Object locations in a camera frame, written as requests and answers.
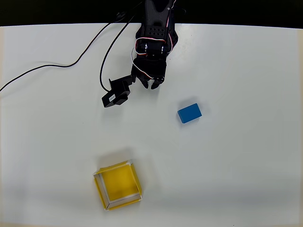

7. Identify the blue rectangular block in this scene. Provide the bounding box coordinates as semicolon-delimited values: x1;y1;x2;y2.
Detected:
177;103;203;124

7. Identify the yellow cardboard box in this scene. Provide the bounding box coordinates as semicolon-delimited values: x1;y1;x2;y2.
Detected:
92;160;143;211

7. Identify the black webcam on mount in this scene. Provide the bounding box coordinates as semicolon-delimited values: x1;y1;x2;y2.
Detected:
101;74;136;108

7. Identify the white red servo wire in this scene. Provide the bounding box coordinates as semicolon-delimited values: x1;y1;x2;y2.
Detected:
131;0;178;81

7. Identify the black camera cable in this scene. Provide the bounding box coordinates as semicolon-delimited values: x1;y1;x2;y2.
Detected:
0;7;143;93

